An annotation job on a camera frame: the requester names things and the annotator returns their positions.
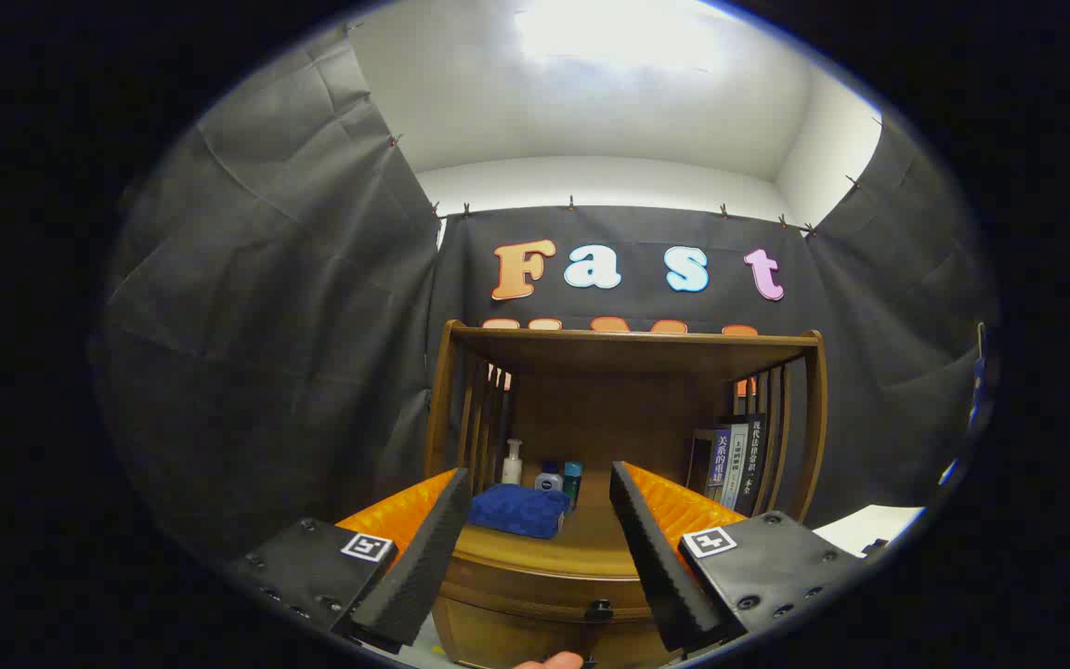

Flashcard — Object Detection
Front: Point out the light grey book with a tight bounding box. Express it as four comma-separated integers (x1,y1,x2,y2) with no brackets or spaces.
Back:
721,423,750,512

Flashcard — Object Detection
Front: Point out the wooden countertop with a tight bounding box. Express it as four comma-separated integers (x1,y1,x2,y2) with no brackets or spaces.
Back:
451,469,652,579

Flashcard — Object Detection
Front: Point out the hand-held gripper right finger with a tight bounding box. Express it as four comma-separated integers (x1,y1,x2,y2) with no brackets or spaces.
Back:
609,461,870,654

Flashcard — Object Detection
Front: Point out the black book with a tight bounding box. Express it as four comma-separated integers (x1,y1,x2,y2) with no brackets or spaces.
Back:
735,413,768,517

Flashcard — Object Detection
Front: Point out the blue folded towel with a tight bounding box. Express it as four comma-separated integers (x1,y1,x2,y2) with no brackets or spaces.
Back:
468,482,571,541

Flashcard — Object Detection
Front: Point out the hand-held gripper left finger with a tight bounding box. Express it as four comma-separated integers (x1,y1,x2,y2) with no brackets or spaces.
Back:
224,467,473,654

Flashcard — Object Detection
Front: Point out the wooden cabinet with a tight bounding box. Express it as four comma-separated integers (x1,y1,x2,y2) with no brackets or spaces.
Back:
424,320,829,669

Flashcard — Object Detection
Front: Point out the black backdrop cloth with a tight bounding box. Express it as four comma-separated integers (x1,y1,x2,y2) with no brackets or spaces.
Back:
94,23,1000,568

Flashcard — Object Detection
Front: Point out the blue dotted gift bag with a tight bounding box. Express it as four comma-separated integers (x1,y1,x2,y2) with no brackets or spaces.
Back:
970,321,996,433

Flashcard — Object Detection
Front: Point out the wooden drawer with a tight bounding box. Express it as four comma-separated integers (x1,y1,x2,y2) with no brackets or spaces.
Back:
439,556,661,623

